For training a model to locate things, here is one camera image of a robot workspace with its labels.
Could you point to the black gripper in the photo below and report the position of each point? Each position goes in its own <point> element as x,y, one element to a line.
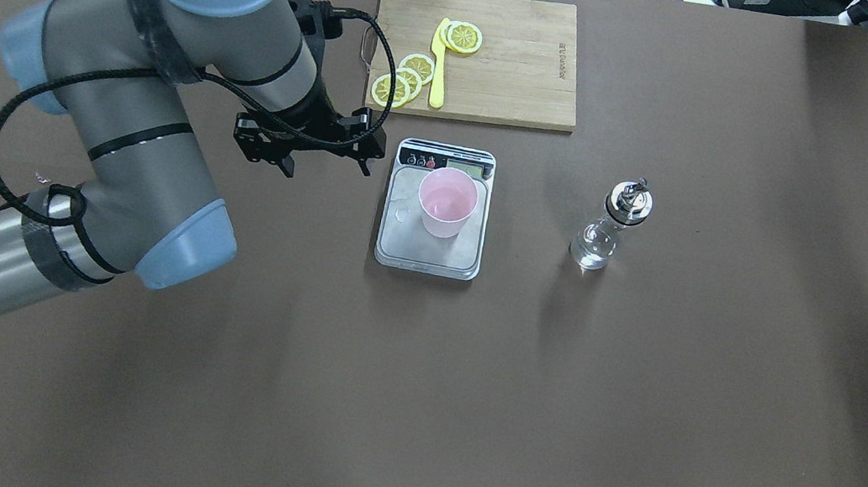
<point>321,119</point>

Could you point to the pink plastic cup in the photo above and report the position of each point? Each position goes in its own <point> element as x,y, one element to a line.
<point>448,197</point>

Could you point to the glass sauce bottle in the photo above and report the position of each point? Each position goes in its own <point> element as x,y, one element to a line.
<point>627,204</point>

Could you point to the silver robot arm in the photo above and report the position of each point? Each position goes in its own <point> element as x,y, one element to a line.
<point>115,68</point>

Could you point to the silver kitchen scale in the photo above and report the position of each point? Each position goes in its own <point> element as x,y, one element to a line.
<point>401,240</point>

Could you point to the lemon slice middle of row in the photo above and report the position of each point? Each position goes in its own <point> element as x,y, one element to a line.
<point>408,80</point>

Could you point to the yellow plastic knife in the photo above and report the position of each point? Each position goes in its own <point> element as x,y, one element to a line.
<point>439,51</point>

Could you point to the lemon slice row inner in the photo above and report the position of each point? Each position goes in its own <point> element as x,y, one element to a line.
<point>423,65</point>

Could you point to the lemon slice near knife tip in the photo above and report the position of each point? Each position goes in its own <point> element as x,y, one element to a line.
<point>463,37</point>

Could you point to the wooden cutting board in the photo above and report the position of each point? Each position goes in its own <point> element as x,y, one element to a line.
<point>523,75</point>

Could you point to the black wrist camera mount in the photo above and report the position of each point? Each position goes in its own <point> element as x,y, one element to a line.
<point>319,23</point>

